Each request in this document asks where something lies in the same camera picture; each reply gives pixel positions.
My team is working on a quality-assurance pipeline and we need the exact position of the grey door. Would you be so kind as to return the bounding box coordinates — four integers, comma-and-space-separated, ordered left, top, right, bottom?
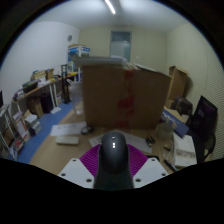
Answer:
109, 30, 132, 63

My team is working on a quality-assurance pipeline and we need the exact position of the cluttered long wall desk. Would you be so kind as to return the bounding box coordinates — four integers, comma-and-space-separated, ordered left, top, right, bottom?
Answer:
13, 68, 79, 111

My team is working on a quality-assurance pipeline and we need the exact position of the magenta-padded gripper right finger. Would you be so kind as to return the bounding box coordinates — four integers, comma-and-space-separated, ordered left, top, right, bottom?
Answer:
126, 143, 169, 190

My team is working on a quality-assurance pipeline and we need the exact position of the ceiling tube light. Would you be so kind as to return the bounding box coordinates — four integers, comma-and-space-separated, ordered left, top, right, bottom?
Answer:
104, 0, 117, 15

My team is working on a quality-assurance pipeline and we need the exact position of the clear plastic container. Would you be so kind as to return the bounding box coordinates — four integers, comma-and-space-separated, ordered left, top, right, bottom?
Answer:
154, 121, 175, 141

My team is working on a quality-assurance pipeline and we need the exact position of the large cardboard box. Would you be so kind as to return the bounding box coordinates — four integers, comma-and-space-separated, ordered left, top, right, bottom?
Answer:
81, 63, 173, 131

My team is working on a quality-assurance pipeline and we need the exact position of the black computer mouse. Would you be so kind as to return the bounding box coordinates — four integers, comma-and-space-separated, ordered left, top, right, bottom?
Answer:
93, 131, 134, 191

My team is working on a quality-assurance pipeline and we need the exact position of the white book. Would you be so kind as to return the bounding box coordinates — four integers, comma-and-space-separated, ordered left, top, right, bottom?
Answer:
172, 132, 198, 168

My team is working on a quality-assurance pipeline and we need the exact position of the white shelf unit with books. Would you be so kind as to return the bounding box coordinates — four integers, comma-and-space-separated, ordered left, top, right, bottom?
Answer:
0, 103, 26, 161

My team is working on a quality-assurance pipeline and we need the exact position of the coiled black cable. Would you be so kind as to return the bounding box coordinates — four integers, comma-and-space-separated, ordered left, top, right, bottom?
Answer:
80, 125, 94, 135

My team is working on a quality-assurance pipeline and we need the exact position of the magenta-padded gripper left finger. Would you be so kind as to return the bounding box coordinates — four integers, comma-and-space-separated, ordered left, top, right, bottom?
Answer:
57, 143, 101, 190

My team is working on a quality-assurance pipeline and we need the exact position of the black metal stand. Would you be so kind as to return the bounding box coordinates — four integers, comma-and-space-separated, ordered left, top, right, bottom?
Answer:
60, 64, 73, 104

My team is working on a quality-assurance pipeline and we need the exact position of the open tall cardboard box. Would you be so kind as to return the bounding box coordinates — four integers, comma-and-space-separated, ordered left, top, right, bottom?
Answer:
165, 65, 189, 109

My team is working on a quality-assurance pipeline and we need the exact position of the stack of books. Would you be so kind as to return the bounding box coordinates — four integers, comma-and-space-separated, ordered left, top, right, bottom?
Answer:
24, 113, 42, 136

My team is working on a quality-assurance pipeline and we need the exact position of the black bag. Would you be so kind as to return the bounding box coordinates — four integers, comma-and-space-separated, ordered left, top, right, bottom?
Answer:
171, 96, 194, 117

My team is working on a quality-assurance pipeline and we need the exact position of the black marker pen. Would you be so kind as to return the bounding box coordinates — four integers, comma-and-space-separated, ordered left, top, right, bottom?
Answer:
163, 158, 179, 173

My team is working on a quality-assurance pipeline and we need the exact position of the blue and white cabinet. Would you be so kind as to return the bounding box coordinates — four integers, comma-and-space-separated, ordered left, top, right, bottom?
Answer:
67, 44, 91, 73

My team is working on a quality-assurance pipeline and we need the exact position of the clear plastic jar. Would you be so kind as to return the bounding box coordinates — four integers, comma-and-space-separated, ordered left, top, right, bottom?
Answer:
68, 81, 84, 117

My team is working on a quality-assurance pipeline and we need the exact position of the blue flat box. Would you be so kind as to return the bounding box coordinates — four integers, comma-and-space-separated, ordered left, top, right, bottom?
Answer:
161, 108, 190, 138

